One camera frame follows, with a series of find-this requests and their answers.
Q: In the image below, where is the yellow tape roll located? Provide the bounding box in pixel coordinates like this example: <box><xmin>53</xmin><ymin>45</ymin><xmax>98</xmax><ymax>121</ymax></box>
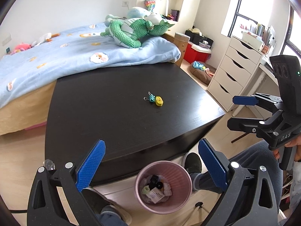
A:
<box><xmin>155</xmin><ymin>96</ymin><xmax>164</xmax><ymax>107</ymax></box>

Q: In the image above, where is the teal binder clip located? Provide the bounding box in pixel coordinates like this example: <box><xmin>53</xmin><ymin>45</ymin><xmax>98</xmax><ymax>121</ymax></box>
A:
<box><xmin>143</xmin><ymin>92</ymin><xmax>156</xmax><ymax>103</ymax></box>

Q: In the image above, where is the green white twisted sock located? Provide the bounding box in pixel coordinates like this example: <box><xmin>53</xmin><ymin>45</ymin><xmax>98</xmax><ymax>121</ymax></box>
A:
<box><xmin>141</xmin><ymin>185</ymin><xmax>151</xmax><ymax>195</ymax></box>

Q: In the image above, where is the black hair scrunchie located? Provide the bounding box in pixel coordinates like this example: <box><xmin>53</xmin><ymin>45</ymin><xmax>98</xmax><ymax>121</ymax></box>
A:
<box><xmin>148</xmin><ymin>175</ymin><xmax>164</xmax><ymax>190</ymax></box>

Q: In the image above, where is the white cotton socks box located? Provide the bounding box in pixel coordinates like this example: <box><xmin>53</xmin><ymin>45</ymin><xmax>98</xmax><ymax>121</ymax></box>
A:
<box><xmin>146</xmin><ymin>188</ymin><xmax>165</xmax><ymax>204</ymax></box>

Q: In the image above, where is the pink trash bin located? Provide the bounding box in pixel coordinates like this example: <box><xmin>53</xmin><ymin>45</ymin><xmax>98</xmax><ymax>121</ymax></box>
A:
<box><xmin>134</xmin><ymin>161</ymin><xmax>192</xmax><ymax>215</ymax></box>

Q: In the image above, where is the person right hand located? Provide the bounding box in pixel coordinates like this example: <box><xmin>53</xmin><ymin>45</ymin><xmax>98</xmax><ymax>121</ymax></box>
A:
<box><xmin>273</xmin><ymin>135</ymin><xmax>301</xmax><ymax>162</ymax></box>

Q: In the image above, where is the black shoe left foot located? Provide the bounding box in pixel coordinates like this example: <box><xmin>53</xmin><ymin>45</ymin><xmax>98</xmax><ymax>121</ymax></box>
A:
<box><xmin>82</xmin><ymin>188</ymin><xmax>132</xmax><ymax>226</ymax></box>

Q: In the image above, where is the white drawer cabinet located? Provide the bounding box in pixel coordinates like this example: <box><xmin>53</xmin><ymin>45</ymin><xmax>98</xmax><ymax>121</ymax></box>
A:
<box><xmin>207</xmin><ymin>36</ymin><xmax>262</xmax><ymax>112</ymax></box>

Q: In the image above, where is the red storage box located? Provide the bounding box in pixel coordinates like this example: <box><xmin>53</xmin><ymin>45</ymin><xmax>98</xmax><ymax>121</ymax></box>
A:
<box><xmin>184</xmin><ymin>42</ymin><xmax>211</xmax><ymax>64</ymax></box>

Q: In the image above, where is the black wooden table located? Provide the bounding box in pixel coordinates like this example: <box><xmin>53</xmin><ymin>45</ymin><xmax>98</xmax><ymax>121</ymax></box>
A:
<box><xmin>45</xmin><ymin>63</ymin><xmax>224</xmax><ymax>186</ymax></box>

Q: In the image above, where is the light blue blanket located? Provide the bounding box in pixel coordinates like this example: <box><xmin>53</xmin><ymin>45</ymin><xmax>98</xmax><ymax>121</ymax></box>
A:
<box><xmin>1</xmin><ymin>22</ymin><xmax>181</xmax><ymax>107</ymax></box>

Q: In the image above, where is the white bookshelf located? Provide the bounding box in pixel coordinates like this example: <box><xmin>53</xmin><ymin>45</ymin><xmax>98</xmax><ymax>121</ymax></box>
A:
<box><xmin>136</xmin><ymin>0</ymin><xmax>205</xmax><ymax>34</ymax></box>

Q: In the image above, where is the green dragon plush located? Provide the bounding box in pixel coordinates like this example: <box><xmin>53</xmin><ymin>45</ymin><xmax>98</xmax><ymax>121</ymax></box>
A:
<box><xmin>100</xmin><ymin>14</ymin><xmax>174</xmax><ymax>48</ymax></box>

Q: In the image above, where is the rainbow knitted bag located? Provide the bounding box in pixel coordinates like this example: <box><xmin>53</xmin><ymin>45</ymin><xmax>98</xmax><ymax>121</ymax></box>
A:
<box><xmin>144</xmin><ymin>0</ymin><xmax>156</xmax><ymax>12</ymax></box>

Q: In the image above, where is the white goose plush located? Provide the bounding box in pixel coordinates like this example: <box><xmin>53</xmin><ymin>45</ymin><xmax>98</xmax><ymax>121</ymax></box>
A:
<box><xmin>31</xmin><ymin>33</ymin><xmax>60</xmax><ymax>47</ymax></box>

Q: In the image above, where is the pink plush toy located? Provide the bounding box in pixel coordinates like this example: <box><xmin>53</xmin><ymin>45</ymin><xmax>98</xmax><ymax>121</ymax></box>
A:
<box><xmin>11</xmin><ymin>43</ymin><xmax>31</xmax><ymax>55</ymax></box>

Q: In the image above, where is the light blue plush pillow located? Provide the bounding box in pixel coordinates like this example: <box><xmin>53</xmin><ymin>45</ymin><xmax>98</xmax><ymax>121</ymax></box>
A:
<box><xmin>126</xmin><ymin>7</ymin><xmax>151</xmax><ymax>19</ymax></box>

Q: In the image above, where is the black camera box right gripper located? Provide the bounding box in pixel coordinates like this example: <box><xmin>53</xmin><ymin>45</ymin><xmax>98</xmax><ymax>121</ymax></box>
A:
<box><xmin>269</xmin><ymin>55</ymin><xmax>300</xmax><ymax>131</ymax></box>

